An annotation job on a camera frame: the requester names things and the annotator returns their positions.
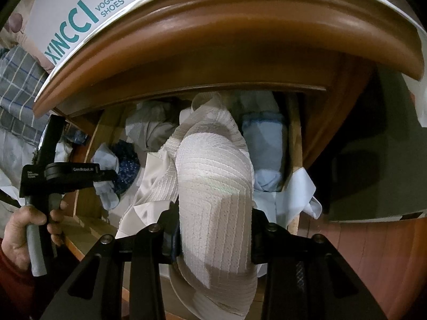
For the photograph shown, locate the light blue folded underwear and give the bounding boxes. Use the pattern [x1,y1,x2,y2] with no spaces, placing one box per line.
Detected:
[240,91,289,192]

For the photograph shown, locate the person's left hand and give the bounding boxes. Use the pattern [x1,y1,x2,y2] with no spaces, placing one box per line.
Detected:
[2,200,67,267]

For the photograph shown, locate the white smooth garment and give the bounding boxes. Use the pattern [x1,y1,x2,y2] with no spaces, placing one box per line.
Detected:
[117,151,177,241]

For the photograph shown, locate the pale blue underwear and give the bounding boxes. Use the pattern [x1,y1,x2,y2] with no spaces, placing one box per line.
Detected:
[90,147,121,210]

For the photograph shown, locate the leaf print bed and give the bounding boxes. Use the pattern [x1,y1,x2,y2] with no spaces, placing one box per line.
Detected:
[0,0,45,54]

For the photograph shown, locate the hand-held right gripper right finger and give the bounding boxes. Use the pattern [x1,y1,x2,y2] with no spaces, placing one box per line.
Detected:
[250,208,389,320]

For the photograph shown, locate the person's left forearm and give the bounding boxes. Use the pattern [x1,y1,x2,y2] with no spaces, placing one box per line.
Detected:
[0,247,37,320]

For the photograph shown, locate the white ribbed underwear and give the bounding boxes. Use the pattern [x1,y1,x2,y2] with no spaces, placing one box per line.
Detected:
[157,91,259,320]

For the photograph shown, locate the white crumpled underwear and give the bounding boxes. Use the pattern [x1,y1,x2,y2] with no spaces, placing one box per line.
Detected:
[125,102,182,155]

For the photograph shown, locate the white cloth with coloured shapes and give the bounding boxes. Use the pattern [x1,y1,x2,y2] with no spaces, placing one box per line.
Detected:
[35,0,427,127]

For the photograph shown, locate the wooden nightstand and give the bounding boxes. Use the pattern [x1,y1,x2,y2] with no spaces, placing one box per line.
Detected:
[33,0,426,174]

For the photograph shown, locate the grey plaid cloth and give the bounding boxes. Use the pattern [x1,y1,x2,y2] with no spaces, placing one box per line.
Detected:
[0,45,50,137]

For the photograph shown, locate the white cloth green pattern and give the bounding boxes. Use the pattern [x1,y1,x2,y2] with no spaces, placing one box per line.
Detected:
[0,128,44,207]

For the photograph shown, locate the white shoe box teal print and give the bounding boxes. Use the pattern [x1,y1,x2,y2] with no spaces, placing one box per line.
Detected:
[25,0,134,74]

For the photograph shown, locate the dark blue floral underwear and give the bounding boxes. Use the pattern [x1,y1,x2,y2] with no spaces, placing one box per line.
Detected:
[112,140,141,195]

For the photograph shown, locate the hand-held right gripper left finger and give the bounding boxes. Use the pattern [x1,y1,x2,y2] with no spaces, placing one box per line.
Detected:
[42,207,182,320]

